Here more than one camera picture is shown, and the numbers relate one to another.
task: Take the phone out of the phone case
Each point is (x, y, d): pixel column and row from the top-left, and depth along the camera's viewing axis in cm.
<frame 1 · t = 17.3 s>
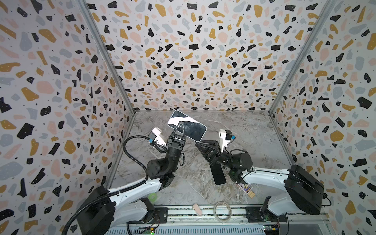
left hand: (184, 125, 55), fingers closed
right hand: (199, 146, 58), fingers closed
small wooden block: (251, 194, 81), point 2 cm above the table

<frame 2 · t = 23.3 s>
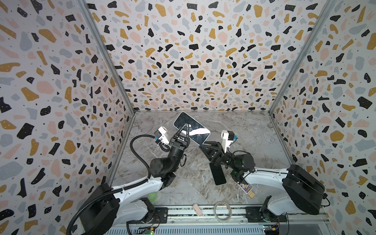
left hand: (189, 127, 57), fingers closed
right hand: (203, 148, 59), fingers open
the named things where they were.

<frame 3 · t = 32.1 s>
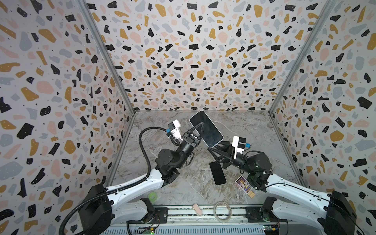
left hand: (205, 125, 56), fingers closed
right hand: (213, 146, 58), fingers open
the named things where they were.

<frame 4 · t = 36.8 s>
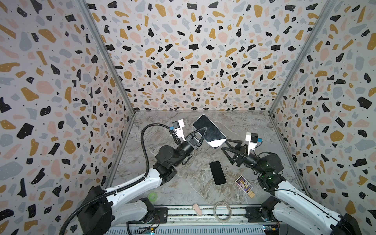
left hand: (208, 129, 58), fingers closed
right hand: (226, 147, 63), fingers open
the named things where they were.

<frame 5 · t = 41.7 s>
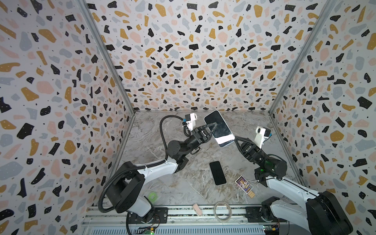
left hand: (218, 128, 57), fingers closed
right hand: (236, 146, 57), fingers closed
the named things where they were.

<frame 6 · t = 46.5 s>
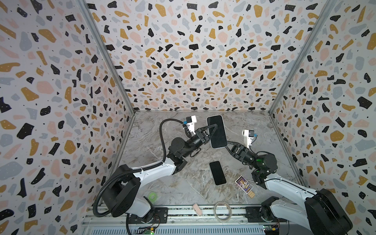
left hand: (219, 128, 62), fingers closed
right hand: (225, 146, 64), fingers open
phone in grey case: (219, 140, 66), point 34 cm above the table
the other named things where they were.

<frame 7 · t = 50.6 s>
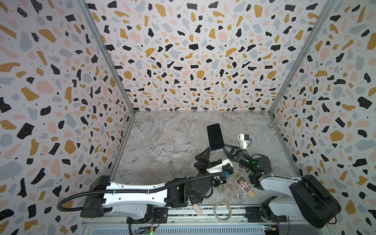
left hand: (214, 153, 62), fingers open
right hand: (223, 149, 68), fingers closed
phone in grey case: (215, 137, 75), point 27 cm above the table
the other named things where they were.

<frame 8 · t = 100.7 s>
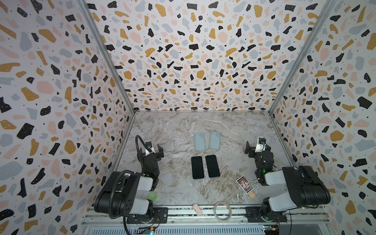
left hand: (150, 146, 88), fingers open
right hand: (257, 142, 90), fingers open
grey phone case: (214, 142, 106), on the table
blue phone without case: (212, 166, 95), on the table
